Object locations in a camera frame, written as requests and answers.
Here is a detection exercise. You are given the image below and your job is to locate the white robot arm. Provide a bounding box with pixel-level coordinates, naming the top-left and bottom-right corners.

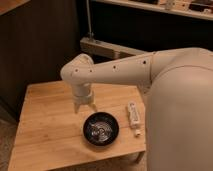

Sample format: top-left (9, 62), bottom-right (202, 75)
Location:
top-left (60, 51), bottom-right (174, 112)

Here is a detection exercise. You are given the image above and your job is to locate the black ceramic bowl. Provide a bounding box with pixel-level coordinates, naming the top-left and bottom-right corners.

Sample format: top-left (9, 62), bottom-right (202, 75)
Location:
top-left (83, 112), bottom-right (119, 146)

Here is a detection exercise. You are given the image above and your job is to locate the metal pole with clamp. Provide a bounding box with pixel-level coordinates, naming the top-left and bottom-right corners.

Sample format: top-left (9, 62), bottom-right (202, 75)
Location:
top-left (86, 0), bottom-right (100, 43)

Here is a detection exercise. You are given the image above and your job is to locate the grey low bench beam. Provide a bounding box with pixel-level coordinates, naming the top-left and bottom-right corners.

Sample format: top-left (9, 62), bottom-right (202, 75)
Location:
top-left (80, 37), bottom-right (144, 59)

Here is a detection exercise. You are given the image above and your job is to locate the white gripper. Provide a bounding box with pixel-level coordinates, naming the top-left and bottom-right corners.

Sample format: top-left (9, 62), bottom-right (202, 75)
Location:
top-left (73, 93), bottom-right (97, 114)

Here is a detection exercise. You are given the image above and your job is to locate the white plastic bottle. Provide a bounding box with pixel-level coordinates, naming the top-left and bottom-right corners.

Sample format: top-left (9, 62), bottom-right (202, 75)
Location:
top-left (127, 102), bottom-right (141, 137)

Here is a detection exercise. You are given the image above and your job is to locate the wooden table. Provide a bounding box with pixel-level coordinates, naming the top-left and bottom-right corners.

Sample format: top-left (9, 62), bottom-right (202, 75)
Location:
top-left (8, 81), bottom-right (146, 171)

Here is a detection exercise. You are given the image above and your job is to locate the wooden shelf with items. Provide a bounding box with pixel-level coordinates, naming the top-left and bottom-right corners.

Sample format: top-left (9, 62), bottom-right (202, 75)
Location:
top-left (93, 0), bottom-right (213, 21)

